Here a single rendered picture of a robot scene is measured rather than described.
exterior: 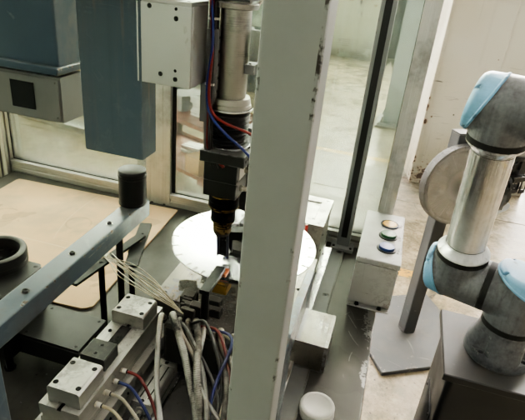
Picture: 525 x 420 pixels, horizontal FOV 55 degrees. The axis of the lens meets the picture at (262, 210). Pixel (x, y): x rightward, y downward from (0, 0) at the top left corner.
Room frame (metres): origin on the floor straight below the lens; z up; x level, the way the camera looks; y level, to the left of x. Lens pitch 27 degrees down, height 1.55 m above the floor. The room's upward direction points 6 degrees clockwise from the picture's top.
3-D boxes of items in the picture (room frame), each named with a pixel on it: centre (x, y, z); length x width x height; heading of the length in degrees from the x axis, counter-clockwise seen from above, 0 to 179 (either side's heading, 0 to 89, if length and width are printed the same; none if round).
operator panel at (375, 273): (1.20, -0.33, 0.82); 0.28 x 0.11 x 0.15; 166
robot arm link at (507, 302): (0.95, -0.59, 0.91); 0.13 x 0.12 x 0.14; 59
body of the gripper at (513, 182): (1.37, -0.69, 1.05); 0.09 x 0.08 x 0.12; 116
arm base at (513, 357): (0.95, -0.59, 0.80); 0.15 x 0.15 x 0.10
